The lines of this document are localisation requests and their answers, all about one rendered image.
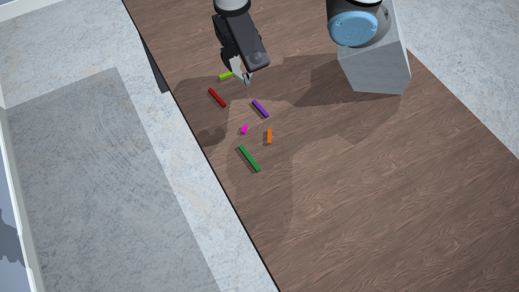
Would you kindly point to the grey rod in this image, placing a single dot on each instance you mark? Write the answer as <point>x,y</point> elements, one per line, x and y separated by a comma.
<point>247,83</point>

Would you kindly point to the purple rod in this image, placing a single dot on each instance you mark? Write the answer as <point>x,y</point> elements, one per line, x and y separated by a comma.
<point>260,109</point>

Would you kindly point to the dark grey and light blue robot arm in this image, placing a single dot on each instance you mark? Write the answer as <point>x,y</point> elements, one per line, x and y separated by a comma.
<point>351,23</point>

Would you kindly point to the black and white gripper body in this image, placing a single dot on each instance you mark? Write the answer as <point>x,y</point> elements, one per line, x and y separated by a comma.
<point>221,29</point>

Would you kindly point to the red rod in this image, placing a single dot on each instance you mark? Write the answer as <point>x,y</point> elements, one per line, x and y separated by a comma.
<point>217,98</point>

